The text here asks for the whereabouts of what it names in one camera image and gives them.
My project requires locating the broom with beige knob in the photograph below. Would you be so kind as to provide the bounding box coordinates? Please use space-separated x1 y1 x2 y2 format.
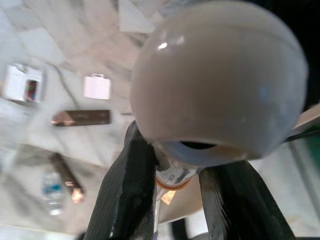
129 2 308 198

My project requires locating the brown foil wrapper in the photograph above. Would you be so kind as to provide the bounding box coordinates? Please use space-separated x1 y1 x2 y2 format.
49 153 85 204
51 109 111 127

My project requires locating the clear plastic water bottle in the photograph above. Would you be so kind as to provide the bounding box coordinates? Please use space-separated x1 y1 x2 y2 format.
40 171 65 216

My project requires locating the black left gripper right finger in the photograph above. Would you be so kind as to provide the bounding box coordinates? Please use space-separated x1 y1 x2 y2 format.
199 159 296 240

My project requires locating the plain white box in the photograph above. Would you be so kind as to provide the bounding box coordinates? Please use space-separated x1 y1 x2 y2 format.
83 73 112 100

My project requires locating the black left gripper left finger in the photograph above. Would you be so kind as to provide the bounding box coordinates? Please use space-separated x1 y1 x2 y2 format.
79 119 161 240

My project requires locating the white box with print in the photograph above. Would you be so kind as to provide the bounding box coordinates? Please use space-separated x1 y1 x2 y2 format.
4 63 46 104

